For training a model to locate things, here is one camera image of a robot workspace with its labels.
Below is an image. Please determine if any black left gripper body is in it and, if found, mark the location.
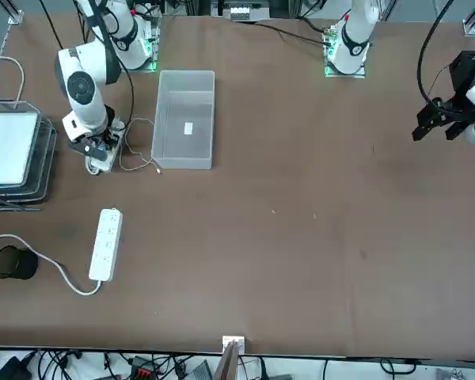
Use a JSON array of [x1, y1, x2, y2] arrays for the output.
[[449, 50, 475, 106]]

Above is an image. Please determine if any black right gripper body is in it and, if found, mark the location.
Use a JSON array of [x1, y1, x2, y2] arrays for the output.
[[74, 126, 113, 149]]

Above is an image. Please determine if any white power strip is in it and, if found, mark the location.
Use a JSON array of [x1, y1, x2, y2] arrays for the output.
[[88, 208, 124, 283]]

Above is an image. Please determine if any metal mesh document tray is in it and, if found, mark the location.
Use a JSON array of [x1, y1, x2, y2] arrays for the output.
[[0, 90, 59, 215]]

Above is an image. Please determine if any clear plastic bin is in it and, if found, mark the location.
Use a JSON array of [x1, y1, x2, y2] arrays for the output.
[[150, 70, 216, 171]]

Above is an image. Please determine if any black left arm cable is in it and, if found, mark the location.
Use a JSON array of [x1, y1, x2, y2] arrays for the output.
[[417, 0, 456, 104]]

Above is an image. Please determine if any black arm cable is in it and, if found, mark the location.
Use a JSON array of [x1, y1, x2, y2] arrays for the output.
[[417, 0, 456, 104], [37, 0, 135, 135]]

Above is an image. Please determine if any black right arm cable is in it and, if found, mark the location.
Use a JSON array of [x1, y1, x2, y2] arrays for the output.
[[37, 0, 135, 135]]

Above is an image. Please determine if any pale data cable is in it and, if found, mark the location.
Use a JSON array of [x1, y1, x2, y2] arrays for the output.
[[0, 51, 26, 105]]

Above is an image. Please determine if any thin black cable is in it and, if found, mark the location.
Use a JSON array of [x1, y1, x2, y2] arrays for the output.
[[231, 18, 333, 45]]

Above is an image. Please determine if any small white mount bracket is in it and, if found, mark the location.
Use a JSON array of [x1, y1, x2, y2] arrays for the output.
[[222, 335, 246, 355]]

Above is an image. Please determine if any camera mount post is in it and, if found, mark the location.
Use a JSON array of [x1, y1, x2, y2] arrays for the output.
[[212, 340, 241, 380]]

